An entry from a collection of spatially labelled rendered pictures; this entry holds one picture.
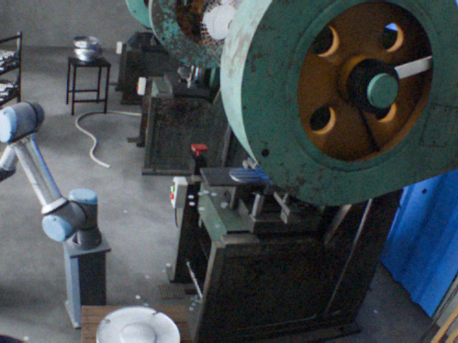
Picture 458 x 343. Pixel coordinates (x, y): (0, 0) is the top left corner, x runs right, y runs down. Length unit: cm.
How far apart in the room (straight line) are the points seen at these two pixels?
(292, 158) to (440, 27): 63
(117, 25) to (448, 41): 716
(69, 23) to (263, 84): 717
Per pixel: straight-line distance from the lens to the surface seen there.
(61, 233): 157
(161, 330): 153
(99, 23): 809
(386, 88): 121
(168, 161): 335
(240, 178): 170
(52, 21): 812
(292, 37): 108
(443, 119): 152
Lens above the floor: 153
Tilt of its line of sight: 25 degrees down
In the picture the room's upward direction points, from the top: 11 degrees clockwise
